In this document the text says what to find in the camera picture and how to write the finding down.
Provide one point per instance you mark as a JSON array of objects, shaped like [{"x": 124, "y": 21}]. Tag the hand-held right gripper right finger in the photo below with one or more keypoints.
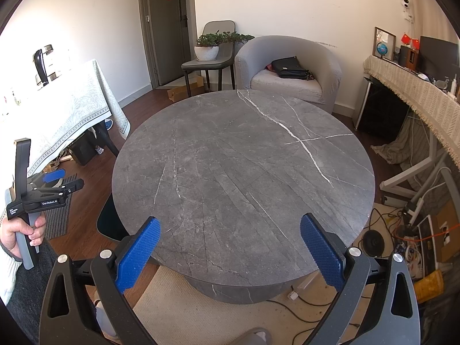
[{"x": 321, "y": 253}]

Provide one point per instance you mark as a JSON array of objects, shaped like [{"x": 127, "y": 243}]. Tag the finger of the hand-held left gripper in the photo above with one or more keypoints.
[
  {"x": 54, "y": 176},
  {"x": 70, "y": 187}
]

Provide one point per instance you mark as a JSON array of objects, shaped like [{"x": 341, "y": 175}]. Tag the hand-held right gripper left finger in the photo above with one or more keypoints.
[{"x": 138, "y": 255}]

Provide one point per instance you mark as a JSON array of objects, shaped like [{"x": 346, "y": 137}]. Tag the black trash bin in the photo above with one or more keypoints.
[{"x": 109, "y": 221}]

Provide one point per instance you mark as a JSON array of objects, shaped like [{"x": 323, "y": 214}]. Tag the person's left forearm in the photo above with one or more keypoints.
[{"x": 7, "y": 273}]

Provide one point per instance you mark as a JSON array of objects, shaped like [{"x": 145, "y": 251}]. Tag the person's left hand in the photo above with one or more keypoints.
[{"x": 36, "y": 231}]

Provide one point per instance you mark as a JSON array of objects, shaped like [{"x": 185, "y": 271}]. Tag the dark ribbed floor mat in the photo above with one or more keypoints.
[{"x": 59, "y": 219}]

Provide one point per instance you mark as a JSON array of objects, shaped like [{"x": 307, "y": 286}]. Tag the black storage box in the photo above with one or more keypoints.
[{"x": 84, "y": 149}]

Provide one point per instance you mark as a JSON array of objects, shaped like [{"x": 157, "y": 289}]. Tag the black round device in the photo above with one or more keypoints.
[{"x": 372, "y": 242}]

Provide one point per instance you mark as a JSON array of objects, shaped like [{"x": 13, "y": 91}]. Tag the black-legged dining table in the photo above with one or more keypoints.
[{"x": 107, "y": 142}]

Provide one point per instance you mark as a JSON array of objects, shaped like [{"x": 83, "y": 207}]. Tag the beige rug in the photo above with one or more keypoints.
[{"x": 169, "y": 305}]

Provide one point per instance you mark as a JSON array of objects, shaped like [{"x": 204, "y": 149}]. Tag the pale green patterned tablecloth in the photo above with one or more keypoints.
[{"x": 68, "y": 115}]

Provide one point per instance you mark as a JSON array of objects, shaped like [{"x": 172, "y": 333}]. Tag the black and silver appliance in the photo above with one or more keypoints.
[{"x": 39, "y": 64}]

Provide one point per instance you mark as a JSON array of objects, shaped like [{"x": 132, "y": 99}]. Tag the yellow bag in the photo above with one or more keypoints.
[{"x": 429, "y": 287}]

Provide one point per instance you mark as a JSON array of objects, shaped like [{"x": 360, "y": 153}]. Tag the round grey marble table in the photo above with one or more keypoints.
[{"x": 233, "y": 172}]

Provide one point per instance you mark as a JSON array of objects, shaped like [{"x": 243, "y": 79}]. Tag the dark grey cloth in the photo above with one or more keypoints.
[{"x": 28, "y": 305}]

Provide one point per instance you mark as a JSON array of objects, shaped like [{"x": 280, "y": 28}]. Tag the brown cardboard box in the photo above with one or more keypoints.
[{"x": 449, "y": 222}]

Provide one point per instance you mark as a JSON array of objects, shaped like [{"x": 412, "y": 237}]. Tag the flat cardboard box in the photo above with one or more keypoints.
[{"x": 183, "y": 91}]

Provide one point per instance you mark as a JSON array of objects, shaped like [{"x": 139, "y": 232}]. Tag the black cabinet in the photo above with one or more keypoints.
[{"x": 381, "y": 107}]

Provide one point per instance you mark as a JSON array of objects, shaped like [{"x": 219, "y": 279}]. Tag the grey door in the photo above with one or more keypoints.
[{"x": 169, "y": 36}]

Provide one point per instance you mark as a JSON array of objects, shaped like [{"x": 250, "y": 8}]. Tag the cream fringed table runner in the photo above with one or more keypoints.
[{"x": 417, "y": 91}]

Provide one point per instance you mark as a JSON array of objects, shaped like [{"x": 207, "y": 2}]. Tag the black handbag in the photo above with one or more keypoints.
[{"x": 289, "y": 67}]

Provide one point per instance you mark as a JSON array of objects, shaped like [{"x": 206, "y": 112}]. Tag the potted plant white pot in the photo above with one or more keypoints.
[{"x": 206, "y": 53}]

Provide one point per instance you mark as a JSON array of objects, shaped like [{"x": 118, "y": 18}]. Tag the grey armchair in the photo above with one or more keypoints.
[{"x": 316, "y": 61}]

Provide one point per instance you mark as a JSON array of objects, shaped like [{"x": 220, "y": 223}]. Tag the small blue globe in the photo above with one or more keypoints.
[{"x": 382, "y": 48}]

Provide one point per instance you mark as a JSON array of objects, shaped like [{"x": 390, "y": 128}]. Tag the brown wooden box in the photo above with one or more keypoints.
[{"x": 409, "y": 57}]

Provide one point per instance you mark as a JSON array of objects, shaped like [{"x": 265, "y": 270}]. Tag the grey dining chair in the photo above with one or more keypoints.
[{"x": 219, "y": 27}]

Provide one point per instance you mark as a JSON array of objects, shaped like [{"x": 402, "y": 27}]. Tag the black monitor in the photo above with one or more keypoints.
[{"x": 436, "y": 57}]

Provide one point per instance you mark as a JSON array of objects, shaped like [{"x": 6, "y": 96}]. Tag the small red flags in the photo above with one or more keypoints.
[{"x": 406, "y": 38}]

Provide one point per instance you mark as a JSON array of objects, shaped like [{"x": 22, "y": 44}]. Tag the white desk frame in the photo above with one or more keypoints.
[{"x": 406, "y": 178}]

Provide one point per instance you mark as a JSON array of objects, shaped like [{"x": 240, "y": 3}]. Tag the wooden picture frame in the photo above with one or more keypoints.
[{"x": 390, "y": 37}]

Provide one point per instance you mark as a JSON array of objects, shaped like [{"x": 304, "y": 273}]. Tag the white security camera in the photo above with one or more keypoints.
[{"x": 406, "y": 3}]

